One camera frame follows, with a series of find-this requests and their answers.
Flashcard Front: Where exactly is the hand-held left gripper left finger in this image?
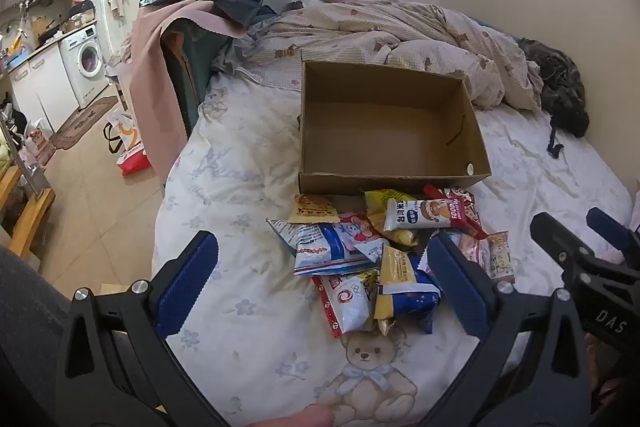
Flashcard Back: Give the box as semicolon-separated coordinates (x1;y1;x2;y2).
62;229;221;427

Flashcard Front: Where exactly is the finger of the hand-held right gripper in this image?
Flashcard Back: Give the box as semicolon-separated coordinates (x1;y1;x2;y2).
586;207;640;265
531;213;596;278

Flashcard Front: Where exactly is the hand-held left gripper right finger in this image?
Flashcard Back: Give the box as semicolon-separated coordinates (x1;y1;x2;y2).
425;231;593;427

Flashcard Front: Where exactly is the pale pink snack packet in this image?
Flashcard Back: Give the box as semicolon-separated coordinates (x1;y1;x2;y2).
456;230;517;284

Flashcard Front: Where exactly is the yellow and blue snack packet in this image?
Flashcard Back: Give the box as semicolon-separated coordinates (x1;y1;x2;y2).
373;246;444;337

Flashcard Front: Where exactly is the red printed snack packet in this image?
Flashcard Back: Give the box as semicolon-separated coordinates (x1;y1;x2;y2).
423;184;490;241

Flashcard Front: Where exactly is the white cartoon snack bar packet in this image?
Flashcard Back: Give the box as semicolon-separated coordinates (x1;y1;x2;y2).
383;198;474;233

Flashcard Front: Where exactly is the yellow chip bag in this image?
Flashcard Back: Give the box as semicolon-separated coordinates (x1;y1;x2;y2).
363;189;419;249

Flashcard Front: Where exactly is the red and white snack bag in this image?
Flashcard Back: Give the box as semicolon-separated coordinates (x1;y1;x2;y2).
312;271;379;339

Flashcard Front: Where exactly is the pink mascot snack packet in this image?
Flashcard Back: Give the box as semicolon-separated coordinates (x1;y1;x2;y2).
339;213;390;259

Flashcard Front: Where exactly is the blue and white snack packet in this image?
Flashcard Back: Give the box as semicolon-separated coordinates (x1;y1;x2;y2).
266;218;387;278

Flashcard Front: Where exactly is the small orange snack packet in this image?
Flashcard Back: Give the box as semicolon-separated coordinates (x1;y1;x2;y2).
292;193;339;226

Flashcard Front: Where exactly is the brown cardboard box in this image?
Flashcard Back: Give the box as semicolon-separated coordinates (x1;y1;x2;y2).
298;60;493;198

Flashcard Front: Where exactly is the person's left hand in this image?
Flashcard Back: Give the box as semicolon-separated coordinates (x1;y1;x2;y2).
249;406;337;427

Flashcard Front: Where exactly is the red and white shopping bag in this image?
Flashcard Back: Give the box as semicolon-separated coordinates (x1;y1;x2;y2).
103;111;152;176

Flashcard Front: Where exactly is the camouflage jacket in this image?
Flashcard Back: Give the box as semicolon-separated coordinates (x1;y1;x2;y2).
514;36;592;138

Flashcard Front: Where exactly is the wooden shelf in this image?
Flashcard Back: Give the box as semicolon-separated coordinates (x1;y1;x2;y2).
0;164;57;259

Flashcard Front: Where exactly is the patterned floor mat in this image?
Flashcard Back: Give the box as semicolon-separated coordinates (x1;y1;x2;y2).
49;95;119;152

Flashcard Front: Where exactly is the pink cloth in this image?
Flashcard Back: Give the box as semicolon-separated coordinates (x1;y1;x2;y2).
129;0;247;184

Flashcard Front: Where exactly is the green headboard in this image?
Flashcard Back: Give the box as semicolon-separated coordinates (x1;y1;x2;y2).
161;18;227;142

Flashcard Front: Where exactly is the white washing machine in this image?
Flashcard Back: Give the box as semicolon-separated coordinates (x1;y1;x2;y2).
59;26;109;108

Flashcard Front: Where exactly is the white kitchen base cabinet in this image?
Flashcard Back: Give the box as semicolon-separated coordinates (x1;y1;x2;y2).
9;41;82;134

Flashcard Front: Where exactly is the checked bear print duvet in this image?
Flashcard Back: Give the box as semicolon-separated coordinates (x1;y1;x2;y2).
214;0;545;111

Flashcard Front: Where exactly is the black strap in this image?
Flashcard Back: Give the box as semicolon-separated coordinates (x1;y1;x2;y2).
546;113;567;158

